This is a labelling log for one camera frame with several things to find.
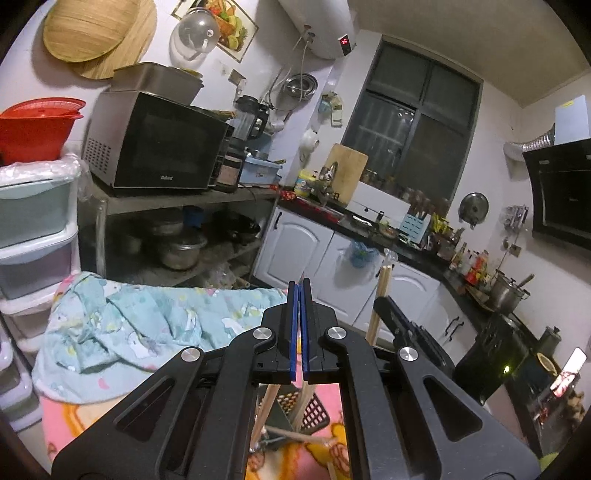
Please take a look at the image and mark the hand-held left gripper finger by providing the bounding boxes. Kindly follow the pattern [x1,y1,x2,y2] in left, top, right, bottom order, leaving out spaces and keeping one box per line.
[300,278,541,480]
[51,281,301,480]

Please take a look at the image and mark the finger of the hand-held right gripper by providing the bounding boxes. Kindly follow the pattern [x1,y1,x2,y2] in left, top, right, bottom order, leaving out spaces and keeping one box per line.
[373,296,455,374]

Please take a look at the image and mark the wooden chopstick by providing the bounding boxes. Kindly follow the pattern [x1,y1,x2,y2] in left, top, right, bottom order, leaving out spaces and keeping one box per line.
[252,384,281,450]
[366,264,397,344]
[293,381,315,431]

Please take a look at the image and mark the dark green perforated utensil holder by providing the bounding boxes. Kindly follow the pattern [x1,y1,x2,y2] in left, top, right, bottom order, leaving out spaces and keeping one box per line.
[252,383,331,450]

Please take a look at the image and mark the pile of chopsticks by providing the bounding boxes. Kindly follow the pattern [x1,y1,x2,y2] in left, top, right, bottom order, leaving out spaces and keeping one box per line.
[263,424,342,480]

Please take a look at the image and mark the dark small kettle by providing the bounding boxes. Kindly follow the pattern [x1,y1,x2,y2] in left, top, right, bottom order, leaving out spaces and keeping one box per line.
[538,325,561,354]

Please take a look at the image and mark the steel stockpot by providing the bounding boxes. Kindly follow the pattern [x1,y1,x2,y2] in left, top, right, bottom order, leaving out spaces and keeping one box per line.
[489,271,532,311]

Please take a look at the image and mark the lit phone screen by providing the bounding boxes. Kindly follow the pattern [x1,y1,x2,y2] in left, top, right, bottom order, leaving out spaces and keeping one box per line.
[551,348,587,398]

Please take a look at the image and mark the blue plastic bag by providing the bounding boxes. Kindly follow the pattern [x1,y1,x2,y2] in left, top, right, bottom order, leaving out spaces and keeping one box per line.
[348,240,379,269]

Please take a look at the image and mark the white kitchen cabinets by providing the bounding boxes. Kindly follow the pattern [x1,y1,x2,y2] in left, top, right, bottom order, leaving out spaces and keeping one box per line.
[253,205,481,352]

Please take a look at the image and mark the row of condiment bottles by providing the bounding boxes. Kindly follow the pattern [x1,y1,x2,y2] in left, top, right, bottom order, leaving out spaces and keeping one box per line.
[450,242,490,284]

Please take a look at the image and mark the light blue knife block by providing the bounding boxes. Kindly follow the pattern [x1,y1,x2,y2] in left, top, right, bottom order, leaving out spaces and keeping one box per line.
[399,213,432,244]

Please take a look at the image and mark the black wok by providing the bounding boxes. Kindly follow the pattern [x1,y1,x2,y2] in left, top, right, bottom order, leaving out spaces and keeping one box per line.
[226,212,262,243]

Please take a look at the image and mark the white rectangular box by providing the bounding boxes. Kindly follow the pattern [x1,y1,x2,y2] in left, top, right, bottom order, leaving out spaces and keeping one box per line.
[345,181,411,224]

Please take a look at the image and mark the hanging steel pot lid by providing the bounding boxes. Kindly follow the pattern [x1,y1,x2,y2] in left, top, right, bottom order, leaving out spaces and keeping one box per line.
[458,193,489,229]

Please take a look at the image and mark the row of spice jars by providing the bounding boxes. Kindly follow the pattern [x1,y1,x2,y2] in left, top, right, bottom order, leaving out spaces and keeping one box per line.
[360,168,451,208]

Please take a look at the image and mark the steel cooking pot with lid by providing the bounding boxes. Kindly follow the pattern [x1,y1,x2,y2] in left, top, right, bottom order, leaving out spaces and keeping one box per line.
[154,231,208,271]

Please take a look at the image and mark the light blue printed cloth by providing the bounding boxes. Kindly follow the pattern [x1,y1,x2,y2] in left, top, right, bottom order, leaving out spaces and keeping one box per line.
[32,271,289,404]

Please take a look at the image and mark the steel faucet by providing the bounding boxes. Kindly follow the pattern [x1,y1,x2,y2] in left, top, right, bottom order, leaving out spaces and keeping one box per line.
[318,161,340,206]

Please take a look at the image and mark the wooden cutting board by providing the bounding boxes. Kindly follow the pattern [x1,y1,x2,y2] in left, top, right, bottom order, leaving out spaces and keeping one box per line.
[324,143,369,206]

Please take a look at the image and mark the light blue plastic box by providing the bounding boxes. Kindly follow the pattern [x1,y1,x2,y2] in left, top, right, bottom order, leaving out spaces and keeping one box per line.
[242,154,283,185]

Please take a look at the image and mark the metal shelf rack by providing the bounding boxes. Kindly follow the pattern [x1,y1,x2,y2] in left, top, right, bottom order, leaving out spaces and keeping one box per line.
[76,178,280,289]

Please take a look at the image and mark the black range hood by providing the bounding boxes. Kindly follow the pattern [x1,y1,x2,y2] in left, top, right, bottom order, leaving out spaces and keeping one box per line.
[522,138,591,250]

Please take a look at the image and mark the white kettle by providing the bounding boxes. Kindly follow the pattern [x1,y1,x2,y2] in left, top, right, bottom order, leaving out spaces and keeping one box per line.
[299,129,321,160]

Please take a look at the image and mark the dark framed window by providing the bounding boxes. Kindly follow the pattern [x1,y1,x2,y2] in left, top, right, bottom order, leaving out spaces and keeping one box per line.
[341,37,483,201]

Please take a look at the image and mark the black blender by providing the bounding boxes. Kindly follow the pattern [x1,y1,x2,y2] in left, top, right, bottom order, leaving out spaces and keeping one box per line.
[225,95,269,193]

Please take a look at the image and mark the black microwave oven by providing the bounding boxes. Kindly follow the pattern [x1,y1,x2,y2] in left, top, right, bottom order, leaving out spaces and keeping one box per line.
[83,90,229,197]

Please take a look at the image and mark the hanging steel bowl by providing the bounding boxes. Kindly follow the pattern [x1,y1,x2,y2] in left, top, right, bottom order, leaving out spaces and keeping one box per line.
[283,74,318,100]

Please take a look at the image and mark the pastel plastic drawer tower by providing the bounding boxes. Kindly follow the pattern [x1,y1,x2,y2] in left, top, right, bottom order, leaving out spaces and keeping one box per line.
[0,152,81,432]

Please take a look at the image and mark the steel lidded tray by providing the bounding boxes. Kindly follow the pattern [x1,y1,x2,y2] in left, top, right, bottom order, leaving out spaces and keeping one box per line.
[112,62,205,106]

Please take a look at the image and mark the white water heater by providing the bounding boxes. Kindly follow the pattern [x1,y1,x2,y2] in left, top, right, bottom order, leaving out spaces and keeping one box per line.
[277,0,356,60]

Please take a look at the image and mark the clear glass dome lid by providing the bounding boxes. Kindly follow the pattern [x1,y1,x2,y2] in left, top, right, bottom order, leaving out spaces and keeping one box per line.
[173,8,221,61]

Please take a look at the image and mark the round wooden board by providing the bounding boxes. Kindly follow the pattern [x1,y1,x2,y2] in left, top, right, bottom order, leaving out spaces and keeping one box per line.
[74,0,158,80]

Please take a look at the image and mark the red plastic basin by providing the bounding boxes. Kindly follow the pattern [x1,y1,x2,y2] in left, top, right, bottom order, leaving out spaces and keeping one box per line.
[0,98,86,166]

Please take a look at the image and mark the round bamboo tray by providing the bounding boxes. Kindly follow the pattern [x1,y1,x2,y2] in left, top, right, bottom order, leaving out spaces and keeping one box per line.
[43,0,139,61]

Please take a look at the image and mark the silver exhaust duct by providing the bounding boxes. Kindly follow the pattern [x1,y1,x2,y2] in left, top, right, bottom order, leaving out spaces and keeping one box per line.
[503,124,557,160]

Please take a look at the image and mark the fruit wall poster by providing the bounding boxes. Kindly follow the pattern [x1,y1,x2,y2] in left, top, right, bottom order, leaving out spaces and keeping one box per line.
[172,0,256,63]

